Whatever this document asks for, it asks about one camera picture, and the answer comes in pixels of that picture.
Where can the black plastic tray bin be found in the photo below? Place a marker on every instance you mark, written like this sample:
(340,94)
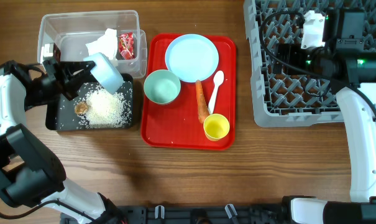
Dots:
(66,118)

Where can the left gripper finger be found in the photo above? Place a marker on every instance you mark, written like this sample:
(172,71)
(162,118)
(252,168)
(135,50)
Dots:
(77,66)
(73,83)

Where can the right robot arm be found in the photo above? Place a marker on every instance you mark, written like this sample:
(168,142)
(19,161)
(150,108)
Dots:
(333,48)

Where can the brown food scrap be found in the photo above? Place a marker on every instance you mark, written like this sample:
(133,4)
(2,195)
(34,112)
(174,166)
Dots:
(81,108)

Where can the light blue bowl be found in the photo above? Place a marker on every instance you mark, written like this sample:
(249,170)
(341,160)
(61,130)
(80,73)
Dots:
(105,72)

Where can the green bowl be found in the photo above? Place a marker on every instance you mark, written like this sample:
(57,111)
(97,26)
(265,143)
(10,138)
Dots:
(162,87)

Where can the white napkin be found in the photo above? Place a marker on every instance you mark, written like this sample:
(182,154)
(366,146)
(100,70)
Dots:
(107,44)

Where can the clear plastic bin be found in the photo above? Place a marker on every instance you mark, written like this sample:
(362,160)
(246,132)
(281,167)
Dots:
(70,32)

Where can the yellow plastic cup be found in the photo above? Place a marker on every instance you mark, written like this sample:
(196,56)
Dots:
(216,127)

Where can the orange carrot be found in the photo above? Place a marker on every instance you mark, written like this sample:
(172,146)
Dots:
(203,112)

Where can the white rice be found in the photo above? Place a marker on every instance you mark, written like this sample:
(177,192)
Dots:
(105,109)

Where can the grey dishwasher rack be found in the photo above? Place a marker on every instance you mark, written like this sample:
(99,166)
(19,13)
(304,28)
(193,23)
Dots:
(280,100)

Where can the red snack wrapper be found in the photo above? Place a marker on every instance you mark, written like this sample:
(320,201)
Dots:
(126,46)

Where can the light blue plate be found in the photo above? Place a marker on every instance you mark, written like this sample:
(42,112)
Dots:
(192,57)

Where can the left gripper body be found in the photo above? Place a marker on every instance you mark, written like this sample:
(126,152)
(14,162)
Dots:
(52,84)

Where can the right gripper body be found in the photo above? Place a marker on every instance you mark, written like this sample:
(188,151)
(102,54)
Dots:
(296,59)

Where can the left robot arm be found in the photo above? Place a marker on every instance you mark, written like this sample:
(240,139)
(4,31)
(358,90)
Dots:
(30,173)

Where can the white plastic spoon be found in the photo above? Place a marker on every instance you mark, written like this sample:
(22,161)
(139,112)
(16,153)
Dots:
(218,80)

